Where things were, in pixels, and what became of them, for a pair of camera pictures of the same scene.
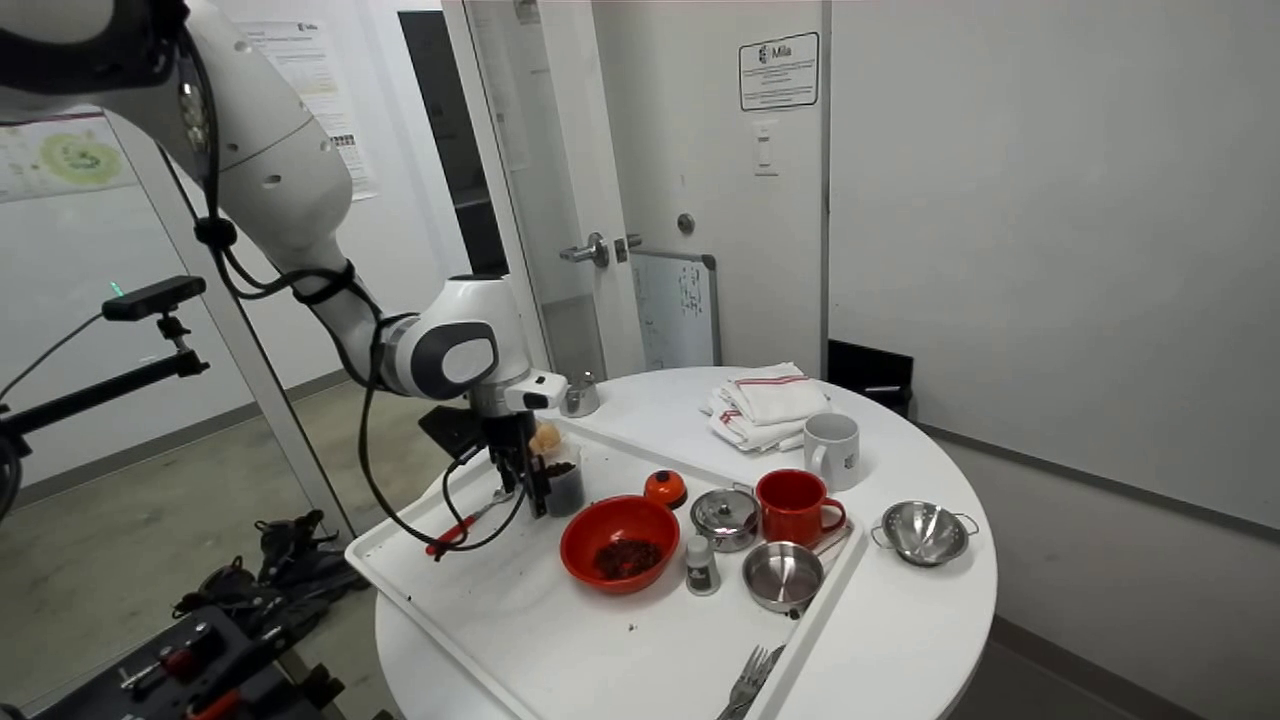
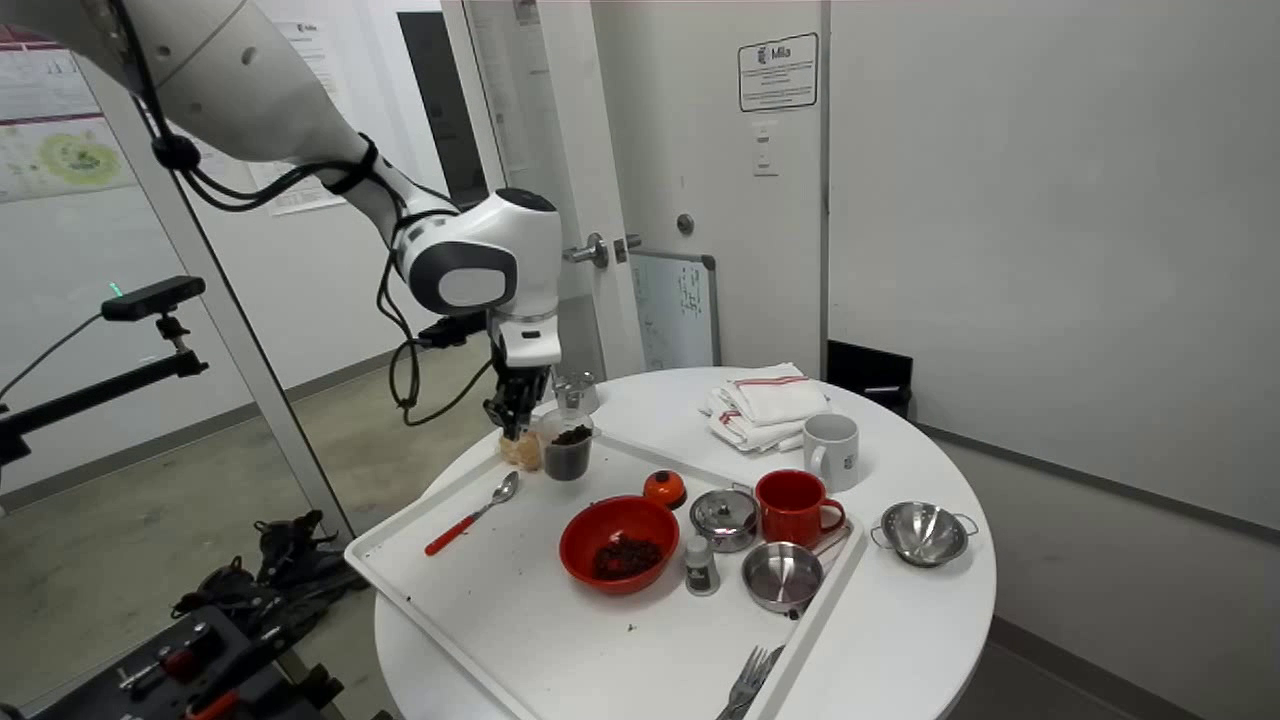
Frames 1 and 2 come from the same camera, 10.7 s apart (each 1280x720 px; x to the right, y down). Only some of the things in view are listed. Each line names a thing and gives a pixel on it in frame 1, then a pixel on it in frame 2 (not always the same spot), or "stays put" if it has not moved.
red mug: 794,507 stays put
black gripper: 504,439 to 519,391
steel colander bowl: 927,535 stays put
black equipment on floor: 226,647 stays put
